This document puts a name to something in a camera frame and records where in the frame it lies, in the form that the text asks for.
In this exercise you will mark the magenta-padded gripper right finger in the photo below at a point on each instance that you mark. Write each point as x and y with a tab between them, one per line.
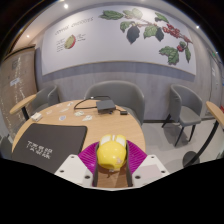
151	168

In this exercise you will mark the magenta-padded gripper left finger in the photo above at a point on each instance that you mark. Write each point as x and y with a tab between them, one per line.
71	166

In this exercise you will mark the yellow computer mouse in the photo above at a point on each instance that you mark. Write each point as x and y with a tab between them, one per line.
111	153

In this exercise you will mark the black mouse pad white print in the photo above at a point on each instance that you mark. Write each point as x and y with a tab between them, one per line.
53	140

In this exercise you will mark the round white sticker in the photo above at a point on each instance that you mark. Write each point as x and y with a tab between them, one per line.
62	117

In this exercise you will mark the small black adapter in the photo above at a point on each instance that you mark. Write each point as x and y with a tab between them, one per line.
123	112

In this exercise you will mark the grey armchair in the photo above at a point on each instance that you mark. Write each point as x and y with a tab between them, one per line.
116	93
45	98
185	110
4	148

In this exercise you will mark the black box device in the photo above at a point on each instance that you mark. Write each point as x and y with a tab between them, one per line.
105	106

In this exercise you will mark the small wooden side table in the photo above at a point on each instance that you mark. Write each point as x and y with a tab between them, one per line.
21	104

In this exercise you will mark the wooden wall panel with writing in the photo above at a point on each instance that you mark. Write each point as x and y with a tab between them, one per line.
16	86

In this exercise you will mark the wall mural with plant print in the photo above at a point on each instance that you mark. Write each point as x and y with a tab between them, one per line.
100	40

